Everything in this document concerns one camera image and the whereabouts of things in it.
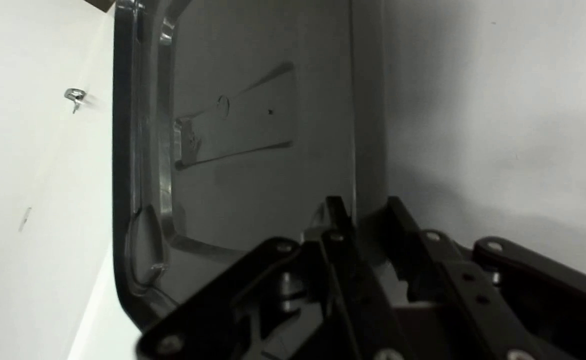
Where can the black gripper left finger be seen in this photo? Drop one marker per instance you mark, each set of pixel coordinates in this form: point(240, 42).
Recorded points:
point(344, 300)

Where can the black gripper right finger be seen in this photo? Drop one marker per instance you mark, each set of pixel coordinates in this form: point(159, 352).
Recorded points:
point(504, 300)

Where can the white door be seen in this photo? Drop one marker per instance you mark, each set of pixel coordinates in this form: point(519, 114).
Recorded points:
point(24, 201)

